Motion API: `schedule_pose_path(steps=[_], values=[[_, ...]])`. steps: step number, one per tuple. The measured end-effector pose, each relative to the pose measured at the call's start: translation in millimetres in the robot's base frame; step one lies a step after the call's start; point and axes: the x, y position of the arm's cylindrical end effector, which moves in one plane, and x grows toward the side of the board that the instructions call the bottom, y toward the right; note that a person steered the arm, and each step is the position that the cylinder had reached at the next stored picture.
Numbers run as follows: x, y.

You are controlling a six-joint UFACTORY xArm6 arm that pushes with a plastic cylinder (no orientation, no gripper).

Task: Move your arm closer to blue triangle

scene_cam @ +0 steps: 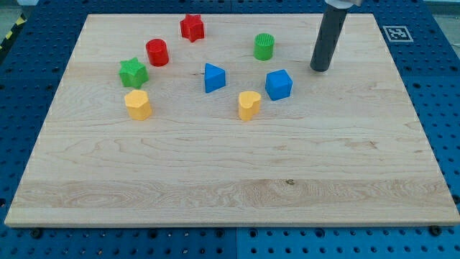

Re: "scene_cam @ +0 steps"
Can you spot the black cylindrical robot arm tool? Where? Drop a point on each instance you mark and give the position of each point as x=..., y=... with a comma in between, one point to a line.
x=329, y=32

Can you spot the blue triangle block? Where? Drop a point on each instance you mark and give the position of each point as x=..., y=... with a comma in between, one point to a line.
x=214, y=78

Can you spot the yellow heart block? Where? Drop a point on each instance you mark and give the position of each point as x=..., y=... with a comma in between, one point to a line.
x=249, y=104

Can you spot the blue cube block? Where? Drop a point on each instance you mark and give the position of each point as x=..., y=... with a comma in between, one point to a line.
x=278, y=85

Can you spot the wooden board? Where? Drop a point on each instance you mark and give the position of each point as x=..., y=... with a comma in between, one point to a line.
x=345, y=149

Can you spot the yellow hexagon block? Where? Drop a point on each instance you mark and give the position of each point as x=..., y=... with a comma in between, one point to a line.
x=138, y=104

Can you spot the green cylinder block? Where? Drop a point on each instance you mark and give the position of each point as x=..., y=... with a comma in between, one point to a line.
x=263, y=46

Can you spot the red cylinder block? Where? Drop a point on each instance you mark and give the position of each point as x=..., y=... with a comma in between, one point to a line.
x=157, y=52

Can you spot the red star block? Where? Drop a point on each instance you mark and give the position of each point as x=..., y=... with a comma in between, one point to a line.
x=192, y=27

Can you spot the green star block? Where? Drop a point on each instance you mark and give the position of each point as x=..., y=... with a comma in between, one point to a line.
x=133, y=73

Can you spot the white fiducial marker tag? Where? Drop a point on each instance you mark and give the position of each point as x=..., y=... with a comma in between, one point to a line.
x=397, y=33

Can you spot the black bolt left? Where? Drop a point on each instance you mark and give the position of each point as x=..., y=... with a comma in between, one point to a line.
x=36, y=233

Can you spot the black bolt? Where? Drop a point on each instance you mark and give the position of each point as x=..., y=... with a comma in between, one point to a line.
x=36, y=233
x=435, y=230

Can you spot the black bolt right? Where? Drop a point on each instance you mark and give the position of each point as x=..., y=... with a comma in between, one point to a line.
x=435, y=230

